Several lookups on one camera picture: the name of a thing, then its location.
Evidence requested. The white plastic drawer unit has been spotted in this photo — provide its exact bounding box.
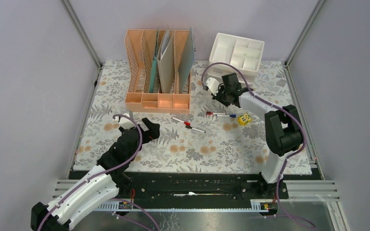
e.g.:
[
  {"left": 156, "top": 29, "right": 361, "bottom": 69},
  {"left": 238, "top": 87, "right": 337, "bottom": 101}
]
[{"left": 204, "top": 33, "right": 265, "bottom": 86}]

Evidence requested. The light blue folder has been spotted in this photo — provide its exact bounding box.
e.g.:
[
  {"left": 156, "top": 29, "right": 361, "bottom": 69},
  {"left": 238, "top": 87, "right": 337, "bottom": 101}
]
[{"left": 178, "top": 28, "right": 195, "bottom": 93}]

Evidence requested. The teal folder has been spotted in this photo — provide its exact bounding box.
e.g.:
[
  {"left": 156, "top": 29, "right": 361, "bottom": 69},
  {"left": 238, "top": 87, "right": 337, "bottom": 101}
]
[{"left": 148, "top": 30, "right": 159, "bottom": 93}]

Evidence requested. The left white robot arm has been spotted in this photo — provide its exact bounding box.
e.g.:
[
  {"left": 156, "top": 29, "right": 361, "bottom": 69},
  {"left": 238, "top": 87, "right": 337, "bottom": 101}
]
[{"left": 30, "top": 114, "right": 160, "bottom": 231}]

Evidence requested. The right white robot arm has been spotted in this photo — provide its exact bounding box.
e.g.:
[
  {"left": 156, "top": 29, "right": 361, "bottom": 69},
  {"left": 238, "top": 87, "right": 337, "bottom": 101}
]
[{"left": 205, "top": 73, "right": 306, "bottom": 198}]

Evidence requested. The floral patterned desk mat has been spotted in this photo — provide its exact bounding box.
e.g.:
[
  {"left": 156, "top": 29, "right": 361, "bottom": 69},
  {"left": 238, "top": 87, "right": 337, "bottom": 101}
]
[{"left": 72, "top": 60, "right": 313, "bottom": 175}]

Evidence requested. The blue cap whiteboard marker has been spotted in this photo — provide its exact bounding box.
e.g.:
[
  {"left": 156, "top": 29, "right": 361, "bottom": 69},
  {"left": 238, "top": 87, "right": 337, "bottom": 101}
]
[{"left": 216, "top": 114, "right": 237, "bottom": 118}]

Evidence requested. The red cap marker near drawers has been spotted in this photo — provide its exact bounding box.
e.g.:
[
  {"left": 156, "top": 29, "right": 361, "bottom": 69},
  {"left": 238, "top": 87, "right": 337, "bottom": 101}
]
[{"left": 206, "top": 112, "right": 226, "bottom": 116}]

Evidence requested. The yellow owl eraser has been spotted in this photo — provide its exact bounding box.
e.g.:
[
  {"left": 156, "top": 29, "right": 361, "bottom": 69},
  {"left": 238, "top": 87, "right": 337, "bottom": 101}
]
[{"left": 238, "top": 113, "right": 252, "bottom": 126}]

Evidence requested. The black cap white marker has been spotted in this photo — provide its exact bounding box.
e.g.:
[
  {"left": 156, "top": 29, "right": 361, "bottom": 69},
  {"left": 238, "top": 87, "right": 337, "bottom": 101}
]
[{"left": 185, "top": 125, "right": 206, "bottom": 133}]

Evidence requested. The orange plastic file organizer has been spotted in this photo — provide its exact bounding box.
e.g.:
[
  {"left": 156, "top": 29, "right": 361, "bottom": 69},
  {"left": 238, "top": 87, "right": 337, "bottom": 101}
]
[{"left": 125, "top": 29, "right": 195, "bottom": 114}]

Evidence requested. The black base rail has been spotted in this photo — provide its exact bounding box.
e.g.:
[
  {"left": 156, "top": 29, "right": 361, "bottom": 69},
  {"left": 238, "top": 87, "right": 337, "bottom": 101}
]
[{"left": 68, "top": 170, "right": 296, "bottom": 211}]

